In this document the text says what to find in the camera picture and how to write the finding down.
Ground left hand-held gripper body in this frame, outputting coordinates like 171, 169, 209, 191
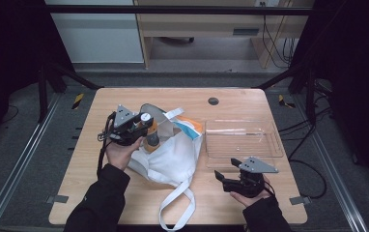
103, 103, 142, 147

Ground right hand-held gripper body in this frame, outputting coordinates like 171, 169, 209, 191
222, 157, 279, 198

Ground orange bottle with white cap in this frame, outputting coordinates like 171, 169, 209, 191
139, 112, 161, 154

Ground clear plastic container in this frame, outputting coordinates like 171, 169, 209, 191
204, 119, 285, 170

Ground white canvas tote bag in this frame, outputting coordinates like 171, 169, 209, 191
128, 102, 205, 232

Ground person's right hand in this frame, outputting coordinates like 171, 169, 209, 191
229, 175, 273, 208

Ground person's left hand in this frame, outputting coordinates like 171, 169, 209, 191
104, 137, 144, 172

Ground yellow black tape marker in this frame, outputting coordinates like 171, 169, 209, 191
71, 93, 85, 110
277, 94, 297, 109

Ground white cabinet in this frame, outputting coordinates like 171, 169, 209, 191
43, 0, 145, 64

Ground light wooden desk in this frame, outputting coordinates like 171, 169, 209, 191
133, 0, 316, 70

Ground black curtain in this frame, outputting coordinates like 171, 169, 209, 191
290, 0, 369, 189
0, 0, 74, 153

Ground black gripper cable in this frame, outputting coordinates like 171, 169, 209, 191
96, 110, 118, 178

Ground grey table edge bracket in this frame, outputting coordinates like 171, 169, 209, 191
45, 194, 70, 205
289, 195, 312, 206

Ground black floor cable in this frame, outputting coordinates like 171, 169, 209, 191
278, 105, 332, 200

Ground black metal frame stand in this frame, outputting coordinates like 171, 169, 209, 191
37, 62, 104, 124
253, 62, 319, 128

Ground aluminium floor rail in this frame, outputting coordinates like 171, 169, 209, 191
0, 93, 63, 232
293, 96, 369, 232

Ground black metal frame crossbar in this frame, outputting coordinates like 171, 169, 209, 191
45, 4, 314, 16

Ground black hanging desk cables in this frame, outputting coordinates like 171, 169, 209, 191
261, 1, 298, 69

